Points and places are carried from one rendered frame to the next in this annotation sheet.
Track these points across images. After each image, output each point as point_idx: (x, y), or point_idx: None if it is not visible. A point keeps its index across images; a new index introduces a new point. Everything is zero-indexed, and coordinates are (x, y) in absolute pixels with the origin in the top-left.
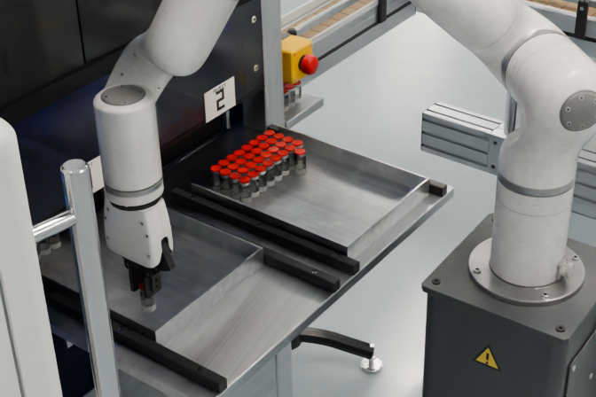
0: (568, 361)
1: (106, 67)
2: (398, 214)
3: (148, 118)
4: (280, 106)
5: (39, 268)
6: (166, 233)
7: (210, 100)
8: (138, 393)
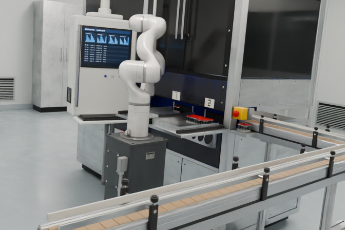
0: (108, 146)
1: (185, 73)
2: (168, 127)
3: None
4: (228, 122)
5: (75, 35)
6: (142, 89)
7: (206, 100)
8: (175, 164)
